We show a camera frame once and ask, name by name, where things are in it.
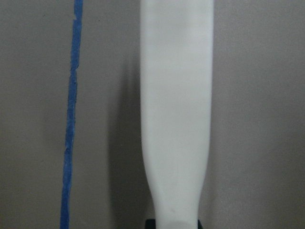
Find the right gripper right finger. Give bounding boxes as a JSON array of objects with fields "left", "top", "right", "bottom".
[{"left": 197, "top": 220, "right": 203, "bottom": 229}]

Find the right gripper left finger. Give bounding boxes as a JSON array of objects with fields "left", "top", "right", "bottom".
[{"left": 145, "top": 219, "right": 156, "bottom": 229}]

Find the beige hand brush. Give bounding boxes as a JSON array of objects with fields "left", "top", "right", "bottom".
[{"left": 140, "top": 0, "right": 214, "bottom": 229}]

